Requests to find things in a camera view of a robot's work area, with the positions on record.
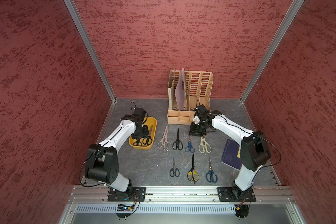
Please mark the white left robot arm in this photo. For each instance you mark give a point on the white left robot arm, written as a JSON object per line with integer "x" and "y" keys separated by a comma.
{"x": 102, "y": 164}

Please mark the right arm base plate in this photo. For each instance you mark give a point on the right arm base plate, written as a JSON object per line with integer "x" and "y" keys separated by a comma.
{"x": 235, "y": 195}

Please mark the cream handled kitchen scissors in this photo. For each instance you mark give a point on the cream handled kitchen scissors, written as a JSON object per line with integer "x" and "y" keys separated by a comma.
{"x": 204, "y": 147}

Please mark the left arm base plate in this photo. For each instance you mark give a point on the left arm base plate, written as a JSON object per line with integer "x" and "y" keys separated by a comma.
{"x": 126, "y": 193}

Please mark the yellow black handled scissors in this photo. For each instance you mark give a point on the yellow black handled scissors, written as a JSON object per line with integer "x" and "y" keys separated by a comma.
{"x": 192, "y": 175}

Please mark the beige folder in organizer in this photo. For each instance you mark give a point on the beige folder in organizer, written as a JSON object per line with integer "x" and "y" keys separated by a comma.
{"x": 171, "y": 90}

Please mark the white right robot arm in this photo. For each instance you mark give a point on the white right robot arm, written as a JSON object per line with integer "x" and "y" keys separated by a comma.
{"x": 254, "y": 150}

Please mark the yellow plastic storage tray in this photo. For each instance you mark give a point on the yellow plastic storage tray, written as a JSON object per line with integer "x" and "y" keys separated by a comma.
{"x": 150, "y": 122}

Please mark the dark blue book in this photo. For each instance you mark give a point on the dark blue book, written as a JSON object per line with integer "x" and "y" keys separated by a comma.
{"x": 230, "y": 155}

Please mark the beige plastic file organizer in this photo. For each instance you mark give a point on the beige plastic file organizer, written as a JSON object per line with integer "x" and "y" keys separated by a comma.
{"x": 198, "y": 90}

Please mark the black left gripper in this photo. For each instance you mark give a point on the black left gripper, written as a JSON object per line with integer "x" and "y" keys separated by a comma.
{"x": 145, "y": 134}

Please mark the blue handled small scissors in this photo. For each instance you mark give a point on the blue handled small scissors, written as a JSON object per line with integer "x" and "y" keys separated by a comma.
{"x": 189, "y": 148}

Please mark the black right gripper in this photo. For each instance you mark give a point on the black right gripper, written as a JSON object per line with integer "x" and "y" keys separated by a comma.
{"x": 193, "y": 132}

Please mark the pink handled scissors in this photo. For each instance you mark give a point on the pink handled scissors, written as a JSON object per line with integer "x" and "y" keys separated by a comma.
{"x": 163, "y": 143}

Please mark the aluminium corner post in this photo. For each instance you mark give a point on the aluminium corner post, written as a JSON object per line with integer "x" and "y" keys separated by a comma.
{"x": 282, "y": 29}
{"x": 70, "y": 4}

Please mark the lilac folder in organizer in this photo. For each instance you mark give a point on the lilac folder in organizer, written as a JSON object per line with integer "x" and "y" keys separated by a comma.
{"x": 180, "y": 92}

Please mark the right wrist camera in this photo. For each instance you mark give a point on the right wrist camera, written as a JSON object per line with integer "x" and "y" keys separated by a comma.
{"x": 201, "y": 112}

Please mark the dark blue handled scissors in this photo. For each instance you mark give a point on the dark blue handled scissors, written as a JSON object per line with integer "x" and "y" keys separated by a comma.
{"x": 211, "y": 176}

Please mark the aluminium left corner post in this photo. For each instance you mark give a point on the aluminium left corner post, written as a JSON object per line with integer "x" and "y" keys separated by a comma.
{"x": 70, "y": 4}

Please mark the small grey handled scissors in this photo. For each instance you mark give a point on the small grey handled scissors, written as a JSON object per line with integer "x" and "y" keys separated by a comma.
{"x": 174, "y": 171}

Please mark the aluminium right corner post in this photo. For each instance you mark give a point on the aluminium right corner post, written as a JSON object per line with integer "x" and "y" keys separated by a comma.
{"x": 282, "y": 29}

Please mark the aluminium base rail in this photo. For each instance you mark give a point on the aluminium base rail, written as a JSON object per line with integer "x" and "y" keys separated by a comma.
{"x": 183, "y": 204}

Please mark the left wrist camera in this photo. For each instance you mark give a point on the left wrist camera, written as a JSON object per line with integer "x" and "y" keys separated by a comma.
{"x": 141, "y": 114}

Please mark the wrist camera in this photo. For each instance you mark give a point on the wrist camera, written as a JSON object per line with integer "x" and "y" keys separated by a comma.
{"x": 201, "y": 112}
{"x": 141, "y": 114}

